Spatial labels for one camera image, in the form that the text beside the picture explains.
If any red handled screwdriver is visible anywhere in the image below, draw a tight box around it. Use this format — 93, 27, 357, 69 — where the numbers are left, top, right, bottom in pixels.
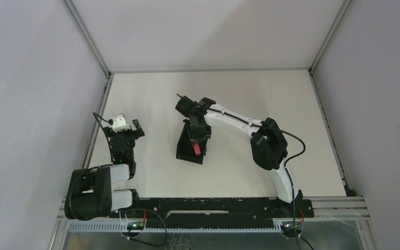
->
193, 141, 202, 156

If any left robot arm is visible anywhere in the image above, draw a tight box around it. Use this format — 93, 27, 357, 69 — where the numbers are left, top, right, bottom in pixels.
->
64, 116, 145, 221

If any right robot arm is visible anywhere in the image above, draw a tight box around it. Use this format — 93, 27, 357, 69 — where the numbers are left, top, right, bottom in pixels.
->
175, 96, 303, 217

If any black plastic bin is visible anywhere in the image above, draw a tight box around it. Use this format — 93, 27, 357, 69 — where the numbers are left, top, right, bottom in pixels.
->
176, 133, 207, 165

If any left circuit board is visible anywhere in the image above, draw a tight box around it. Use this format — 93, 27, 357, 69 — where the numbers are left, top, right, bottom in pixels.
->
127, 222, 145, 231

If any circuit board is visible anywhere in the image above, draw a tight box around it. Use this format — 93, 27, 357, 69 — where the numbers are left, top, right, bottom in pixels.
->
127, 222, 145, 231
281, 224, 302, 239

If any right circuit board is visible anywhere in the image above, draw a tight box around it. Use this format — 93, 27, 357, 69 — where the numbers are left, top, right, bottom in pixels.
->
281, 224, 302, 239

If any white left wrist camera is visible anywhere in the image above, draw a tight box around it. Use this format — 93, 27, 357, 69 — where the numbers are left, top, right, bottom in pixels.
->
111, 114, 131, 133

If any left black cable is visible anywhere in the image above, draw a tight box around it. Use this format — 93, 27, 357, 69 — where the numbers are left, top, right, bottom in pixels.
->
92, 111, 115, 163

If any black cable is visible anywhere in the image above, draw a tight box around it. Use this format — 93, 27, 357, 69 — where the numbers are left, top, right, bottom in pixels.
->
207, 107, 307, 250
92, 111, 115, 163

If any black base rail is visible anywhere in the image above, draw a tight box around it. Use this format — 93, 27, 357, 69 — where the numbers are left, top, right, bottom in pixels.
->
109, 197, 315, 230

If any right black cable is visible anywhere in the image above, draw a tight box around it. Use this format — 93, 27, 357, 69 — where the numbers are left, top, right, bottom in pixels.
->
207, 107, 307, 250

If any aluminium frame profile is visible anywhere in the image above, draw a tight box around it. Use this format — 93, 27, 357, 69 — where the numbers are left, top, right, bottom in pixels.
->
48, 196, 381, 249

